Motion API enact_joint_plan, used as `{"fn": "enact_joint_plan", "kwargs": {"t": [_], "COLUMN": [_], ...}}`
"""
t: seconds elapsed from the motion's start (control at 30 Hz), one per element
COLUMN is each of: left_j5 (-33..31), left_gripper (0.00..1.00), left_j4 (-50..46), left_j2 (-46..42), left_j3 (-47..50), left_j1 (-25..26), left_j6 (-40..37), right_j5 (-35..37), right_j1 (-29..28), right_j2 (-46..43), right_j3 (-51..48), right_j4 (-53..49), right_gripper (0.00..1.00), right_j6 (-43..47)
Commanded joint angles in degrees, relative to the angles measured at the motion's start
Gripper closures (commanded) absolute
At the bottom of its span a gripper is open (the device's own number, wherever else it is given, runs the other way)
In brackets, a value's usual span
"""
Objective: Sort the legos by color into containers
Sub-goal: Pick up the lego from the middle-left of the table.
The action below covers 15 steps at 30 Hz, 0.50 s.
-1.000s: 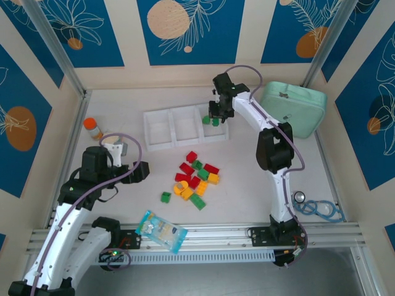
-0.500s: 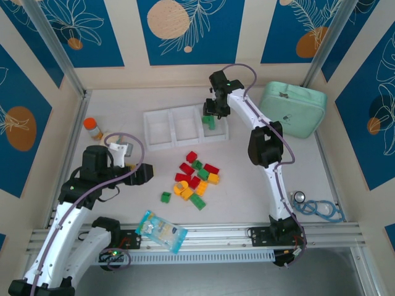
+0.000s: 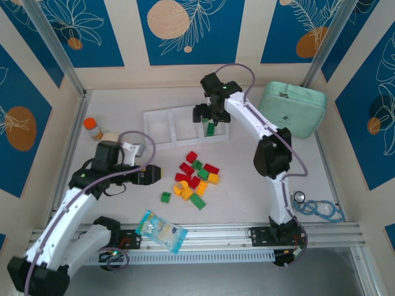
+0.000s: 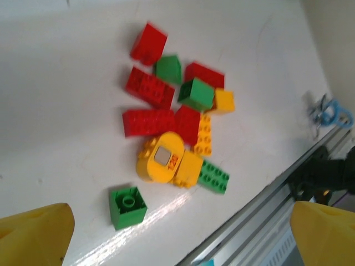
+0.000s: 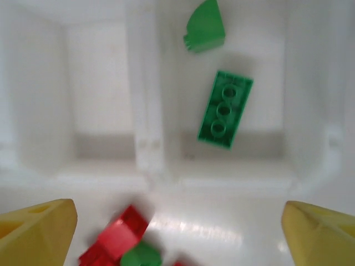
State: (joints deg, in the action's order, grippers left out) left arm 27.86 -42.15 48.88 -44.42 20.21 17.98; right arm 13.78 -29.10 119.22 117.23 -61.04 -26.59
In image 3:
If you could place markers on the green lego brick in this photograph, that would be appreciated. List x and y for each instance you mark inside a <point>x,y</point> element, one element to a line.
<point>166,197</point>
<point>203,174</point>
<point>211,130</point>
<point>197,202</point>
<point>197,165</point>

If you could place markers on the red lego brick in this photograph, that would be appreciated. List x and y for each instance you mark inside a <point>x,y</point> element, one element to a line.
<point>191,156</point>
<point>182,178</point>
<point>186,168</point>
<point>194,182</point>
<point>211,169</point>

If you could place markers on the yellow round lego piece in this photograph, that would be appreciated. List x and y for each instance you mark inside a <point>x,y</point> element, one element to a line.
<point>180,187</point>

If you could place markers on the yellow lego brick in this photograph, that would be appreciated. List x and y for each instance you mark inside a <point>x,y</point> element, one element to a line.
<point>213,179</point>
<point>187,195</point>
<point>202,188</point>

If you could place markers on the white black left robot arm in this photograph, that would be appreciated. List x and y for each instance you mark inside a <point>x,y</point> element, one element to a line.
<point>92,243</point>

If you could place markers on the beige sponge block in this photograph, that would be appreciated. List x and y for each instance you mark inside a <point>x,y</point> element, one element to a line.
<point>111,135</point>

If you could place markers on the orange-lid pill bottle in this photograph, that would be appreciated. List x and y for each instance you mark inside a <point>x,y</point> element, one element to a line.
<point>92,128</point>

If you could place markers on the white three-compartment tray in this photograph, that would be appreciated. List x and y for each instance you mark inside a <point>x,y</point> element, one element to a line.
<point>159,126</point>

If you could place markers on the blue white plastic packet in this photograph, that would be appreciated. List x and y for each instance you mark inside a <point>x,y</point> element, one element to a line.
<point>160,229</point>

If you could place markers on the mint green zip case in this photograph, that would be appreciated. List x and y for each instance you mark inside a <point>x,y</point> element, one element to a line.
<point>293,108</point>

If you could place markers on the blue stethoscope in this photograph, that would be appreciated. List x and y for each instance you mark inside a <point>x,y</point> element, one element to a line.
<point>321,209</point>

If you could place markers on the aluminium table side rail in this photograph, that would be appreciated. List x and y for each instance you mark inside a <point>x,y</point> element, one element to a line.
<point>330,179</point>
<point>74,138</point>

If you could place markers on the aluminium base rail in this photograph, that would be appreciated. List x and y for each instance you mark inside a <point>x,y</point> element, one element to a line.
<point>216,235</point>

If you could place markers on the aluminium frame post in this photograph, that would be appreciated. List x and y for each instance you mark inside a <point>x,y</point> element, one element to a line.
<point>52,40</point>
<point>331,40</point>

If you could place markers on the short aluminium frame leg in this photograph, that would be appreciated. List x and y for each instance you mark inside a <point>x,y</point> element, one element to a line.
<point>359,271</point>

